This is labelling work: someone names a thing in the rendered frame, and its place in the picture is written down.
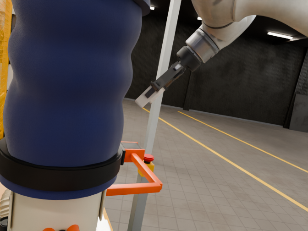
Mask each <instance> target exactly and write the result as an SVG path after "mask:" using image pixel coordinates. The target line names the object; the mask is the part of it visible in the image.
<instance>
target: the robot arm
mask: <svg viewBox="0 0 308 231"><path fill-rule="evenodd" d="M191 1H192V4H193V6H194V8H195V10H196V12H197V14H198V15H199V17H200V18H201V19H202V25H201V26H200V27H199V28H198V29H197V30H196V31H195V33H193V34H192V35H191V36H190V37H189V38H188V39H187V40H186V45H187V47H186V46H183V47H182V48H181V49H180V50H179V51H178V52H177V54H176V55H177V56H178V57H179V58H180V59H181V61H179V62H178V61H177V62H175V63H174V64H173V65H172V66H171V67H170V68H169V69H168V70H167V71H166V72H165V73H164V74H163V75H161V76H160V77H159V78H158V79H157V80H156V81H154V82H151V83H150V86H149V87H148V88H147V89H146V90H145V91H144V92H143V93H142V94H141V95H140V96H139V97H138V98H137V99H136V100H135V102H136V103H137V104H138V106H139V107H140V108H143V107H144V106H145V105H146V104H147V103H148V102H149V103H152V102H153V101H154V100H155V99H156V98H158V97H159V96H160V95H161V94H162V93H163V92H164V91H165V90H166V91H167V90H168V87H169V86H170V85H171V84H172V83H173V82H174V81H175V80H176V79H177V78H178V77H180V76H181V75H182V74H183V73H184V71H185V68H186V67H188V68H189V69H190V70H191V71H192V72H193V71H195V70H196V69H197V68H198V67H199V66H200V65H201V62H203V63H206V61H208V60H209V59H210V58H212V57H213V56H214V55H215V54H217V53H218V52H219V51H220V50H221V49H222V48H224V47H226V46H228V45H229V44H231V43H232V42H233V41H234V40H235V39H237V38H238V37H239V36H240V35H241V34H242V33H243V32H244V31H245V30H246V29H247V28H248V27H249V25H250V24H251V23H252V21H253V20H254V19H255V17H256V16H257V15H259V16H265V17H270V18H273V19H276V20H278V21H280V22H282V23H284V24H286V25H288V26H290V27H291V28H293V29H295V30H297V31H298V32H300V33H301V34H303V35H305V36H306V37H308V0H191Z"/></svg>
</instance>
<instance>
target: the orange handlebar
mask: <svg viewBox="0 0 308 231"><path fill-rule="evenodd" d="M130 159H131V160H132V161H133V163H134V164H135V165H136V167H137V168H138V169H139V170H140V171H141V173H142V174H143V175H144V176H145V178H146V179H147V180H148V182H149V183H135V184H117V185H111V186H110V187H109V188H107V191H106V196H115V195H128V194H141V193H159V192H160V190H161V189H162V186H163V184H162V182H161V181H160V180H159V179H158V178H157V176H156V175H155V174H154V173H153V172H152V171H151V170H150V169H149V168H148V167H147V165H146V164H145V163H144V162H143V161H142V160H141V159H140V158H139V156H138V155H137V154H136V153H132V154H131V156H130ZM43 231H55V230H54V229H53V228H45V229H44V230H43ZM67 231H79V226H78V225H71V226H70V227H69V228H68V229H67Z"/></svg>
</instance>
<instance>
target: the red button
mask: <svg viewBox="0 0 308 231"><path fill-rule="evenodd" d="M143 160H144V161H143V162H144V163H146V164H150V162H151V161H153V160H154V157H153V156H152V155H150V154H144V158H143Z"/></svg>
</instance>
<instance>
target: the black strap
mask: <svg viewBox="0 0 308 231"><path fill-rule="evenodd" d="M125 153H126V151H125V149H124V148H123V147H122V145H121V144H120V146H119V149H118V151H117V153H116V154H115V155H114V156H112V157H111V158H110V159H108V160H106V161H103V162H100V163H96V164H91V165H85V166H77V167H59V166H44V165H35V164H32V163H29V162H26V161H23V160H20V159H17V158H15V157H13V156H11V155H10V153H9V152H8V148H7V144H6V138H5V137H4V138H2V139H1V140H0V174H1V175H2V176H3V177H4V178H5V179H7V180H9V181H11V182H13V183H15V184H17V185H20V186H23V187H27V188H31V189H36V190H43V191H54V192H67V191H77V190H83V189H89V188H93V187H96V186H99V185H102V184H104V183H106V182H108V181H110V180H111V179H113V178H114V177H115V176H116V175H117V174H118V172H119V170H120V166H121V165H123V164H124V159H125Z"/></svg>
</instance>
